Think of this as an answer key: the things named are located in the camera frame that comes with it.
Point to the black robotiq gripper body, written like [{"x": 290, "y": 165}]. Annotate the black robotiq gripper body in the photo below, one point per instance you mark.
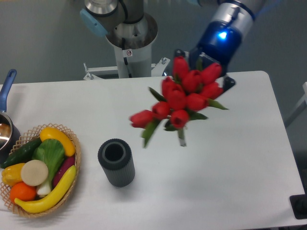
[{"x": 219, "y": 43}]

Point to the red tulip bouquet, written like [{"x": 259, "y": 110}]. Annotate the red tulip bouquet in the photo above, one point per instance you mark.
[{"x": 183, "y": 95}]

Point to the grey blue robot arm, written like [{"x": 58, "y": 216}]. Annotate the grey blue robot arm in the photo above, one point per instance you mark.
[{"x": 132, "y": 32}]

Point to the dark grey ribbed vase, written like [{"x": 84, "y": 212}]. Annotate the dark grey ribbed vase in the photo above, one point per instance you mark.
[{"x": 115, "y": 157}]

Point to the black device at table edge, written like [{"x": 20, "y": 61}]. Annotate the black device at table edge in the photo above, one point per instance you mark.
[{"x": 299, "y": 206}]

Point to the purple eggplant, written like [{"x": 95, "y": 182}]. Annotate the purple eggplant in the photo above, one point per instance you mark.
[{"x": 70, "y": 161}]

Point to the green bok choy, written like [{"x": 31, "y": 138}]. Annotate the green bok choy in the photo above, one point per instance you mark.
[{"x": 52, "y": 153}]

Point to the green cucumber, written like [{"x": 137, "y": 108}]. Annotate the green cucumber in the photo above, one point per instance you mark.
[{"x": 22, "y": 154}]

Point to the woven wicker basket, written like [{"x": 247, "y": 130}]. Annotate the woven wicker basket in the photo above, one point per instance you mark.
[{"x": 23, "y": 139}]

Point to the beige round disc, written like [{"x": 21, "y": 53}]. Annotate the beige round disc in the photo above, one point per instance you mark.
[{"x": 34, "y": 173}]

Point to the yellow bell pepper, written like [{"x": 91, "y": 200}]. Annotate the yellow bell pepper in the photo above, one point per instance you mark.
[{"x": 12, "y": 174}]

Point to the yellow banana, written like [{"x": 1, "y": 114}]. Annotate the yellow banana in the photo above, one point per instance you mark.
[{"x": 53, "y": 197}]

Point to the orange fruit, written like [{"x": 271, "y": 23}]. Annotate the orange fruit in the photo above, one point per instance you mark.
[{"x": 23, "y": 192}]

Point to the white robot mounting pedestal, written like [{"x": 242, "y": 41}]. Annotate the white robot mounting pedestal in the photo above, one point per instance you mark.
[{"x": 130, "y": 63}]

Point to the white frame at right edge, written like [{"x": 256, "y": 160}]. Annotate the white frame at right edge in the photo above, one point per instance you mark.
[{"x": 299, "y": 107}]

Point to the blue handled saucepan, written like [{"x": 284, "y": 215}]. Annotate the blue handled saucepan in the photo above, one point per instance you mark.
[{"x": 9, "y": 133}]

